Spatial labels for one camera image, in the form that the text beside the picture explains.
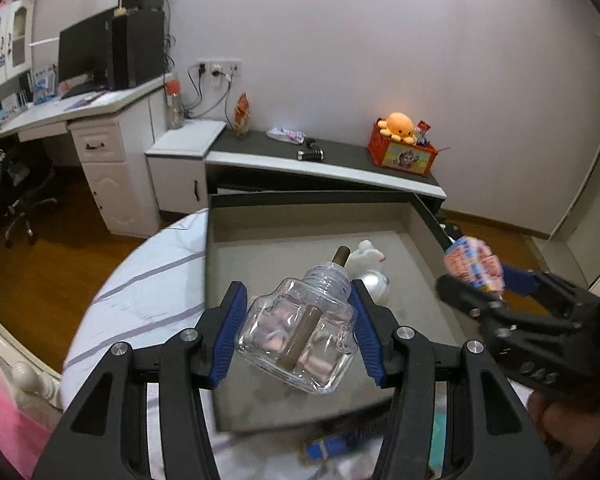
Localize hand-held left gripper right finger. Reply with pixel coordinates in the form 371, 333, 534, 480
349, 279, 556, 480

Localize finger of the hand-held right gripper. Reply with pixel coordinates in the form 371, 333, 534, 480
436, 275, 588, 356
500, 264, 600, 321

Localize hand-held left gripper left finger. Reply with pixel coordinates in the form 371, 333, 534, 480
30, 281, 251, 480

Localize pink block figure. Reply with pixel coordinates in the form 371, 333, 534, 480
442, 236, 506, 296

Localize clear glass bottle with wick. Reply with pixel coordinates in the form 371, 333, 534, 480
234, 246, 358, 395

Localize dark green cardboard box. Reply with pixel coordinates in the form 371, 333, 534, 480
204, 191, 471, 433

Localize person's right hand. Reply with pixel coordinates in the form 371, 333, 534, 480
527, 389, 600, 457

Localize silver ball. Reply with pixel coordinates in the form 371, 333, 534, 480
362, 270, 392, 307

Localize white cat figure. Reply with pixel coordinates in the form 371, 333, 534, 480
347, 240, 387, 273

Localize white quilt with purple stripes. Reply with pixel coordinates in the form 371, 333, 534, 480
60, 207, 531, 480

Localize blue textured bar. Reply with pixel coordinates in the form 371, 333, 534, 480
305, 432, 381, 461

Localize orange printed crate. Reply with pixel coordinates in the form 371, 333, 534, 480
368, 119, 438, 177

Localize white side cabinet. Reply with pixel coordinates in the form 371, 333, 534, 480
145, 121, 227, 213

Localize dark low table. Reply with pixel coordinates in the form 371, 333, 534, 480
205, 129, 447, 202

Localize orange octopus plush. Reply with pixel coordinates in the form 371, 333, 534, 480
377, 112, 416, 142

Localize small black dumbbell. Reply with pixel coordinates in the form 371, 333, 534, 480
297, 137, 326, 162

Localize white plastic packet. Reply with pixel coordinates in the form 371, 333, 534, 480
266, 126, 306, 145

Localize white desk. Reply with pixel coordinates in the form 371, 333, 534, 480
0, 77, 170, 237

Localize orange snack bag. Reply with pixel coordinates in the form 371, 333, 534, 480
232, 92, 252, 139

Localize bottle with orange label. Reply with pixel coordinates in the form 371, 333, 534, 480
165, 74, 186, 130

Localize pink cloth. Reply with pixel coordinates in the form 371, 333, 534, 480
0, 345, 56, 480

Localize black office chair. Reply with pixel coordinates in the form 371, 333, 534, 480
0, 140, 60, 247

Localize white power outlet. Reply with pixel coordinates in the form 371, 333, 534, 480
196, 60, 243, 79

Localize purple paper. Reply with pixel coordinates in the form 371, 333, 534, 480
62, 92, 116, 112

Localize black computer tower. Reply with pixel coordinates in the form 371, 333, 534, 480
111, 10, 167, 90

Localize blue boxes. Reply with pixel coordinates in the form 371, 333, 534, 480
32, 65, 59, 106

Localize black computer monitor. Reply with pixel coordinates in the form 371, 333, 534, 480
57, 7, 118, 96

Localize white bed post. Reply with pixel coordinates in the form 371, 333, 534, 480
0, 300, 63, 411

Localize grey cable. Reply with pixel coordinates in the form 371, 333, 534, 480
200, 71, 237, 122

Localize black cable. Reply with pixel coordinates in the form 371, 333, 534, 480
184, 65, 207, 117

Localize white wall cabinet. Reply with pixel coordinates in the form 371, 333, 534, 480
0, 0, 35, 96

